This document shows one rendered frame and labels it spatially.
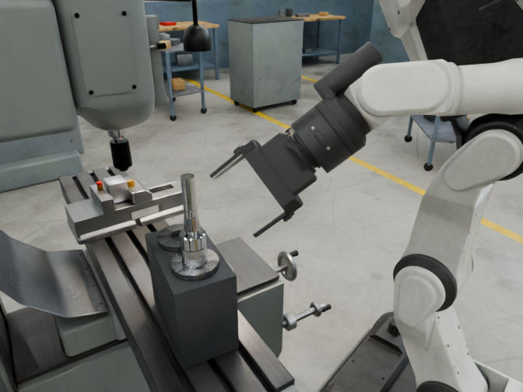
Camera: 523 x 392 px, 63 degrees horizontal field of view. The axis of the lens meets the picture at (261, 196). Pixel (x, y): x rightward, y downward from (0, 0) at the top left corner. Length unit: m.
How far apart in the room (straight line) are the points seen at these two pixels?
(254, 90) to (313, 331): 3.81
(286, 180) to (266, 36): 5.00
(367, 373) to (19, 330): 1.00
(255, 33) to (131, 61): 4.50
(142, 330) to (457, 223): 0.70
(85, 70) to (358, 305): 1.95
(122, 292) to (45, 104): 0.46
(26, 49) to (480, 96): 0.77
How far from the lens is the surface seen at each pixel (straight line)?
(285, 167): 0.60
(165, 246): 0.87
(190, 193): 0.73
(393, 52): 6.99
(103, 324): 1.22
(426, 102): 0.58
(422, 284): 1.00
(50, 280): 1.27
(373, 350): 1.46
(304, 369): 2.16
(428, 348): 1.17
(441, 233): 0.99
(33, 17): 0.94
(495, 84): 0.63
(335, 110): 0.59
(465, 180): 0.88
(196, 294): 0.79
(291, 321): 1.56
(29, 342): 1.36
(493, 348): 2.50
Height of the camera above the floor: 1.64
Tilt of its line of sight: 28 degrees down
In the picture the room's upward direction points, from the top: straight up
